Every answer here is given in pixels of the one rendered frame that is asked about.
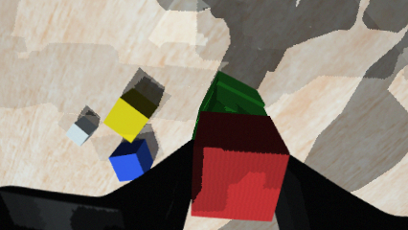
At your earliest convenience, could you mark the blue block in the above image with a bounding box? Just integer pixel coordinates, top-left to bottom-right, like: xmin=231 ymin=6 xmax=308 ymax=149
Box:
xmin=108 ymin=139 xmax=154 ymax=182

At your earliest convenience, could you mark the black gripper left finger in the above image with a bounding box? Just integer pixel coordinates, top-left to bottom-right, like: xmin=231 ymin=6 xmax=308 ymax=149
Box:
xmin=0 ymin=140 xmax=194 ymax=230

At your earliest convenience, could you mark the yellow cube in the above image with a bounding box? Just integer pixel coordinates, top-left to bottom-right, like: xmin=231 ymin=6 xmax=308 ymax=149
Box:
xmin=103 ymin=88 xmax=158 ymax=142

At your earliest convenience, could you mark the red block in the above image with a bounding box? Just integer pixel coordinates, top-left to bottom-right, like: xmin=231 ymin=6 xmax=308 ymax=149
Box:
xmin=191 ymin=111 xmax=290 ymax=221

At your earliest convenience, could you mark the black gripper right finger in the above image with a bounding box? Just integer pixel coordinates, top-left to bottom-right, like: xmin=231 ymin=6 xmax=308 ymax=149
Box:
xmin=275 ymin=154 xmax=408 ymax=230

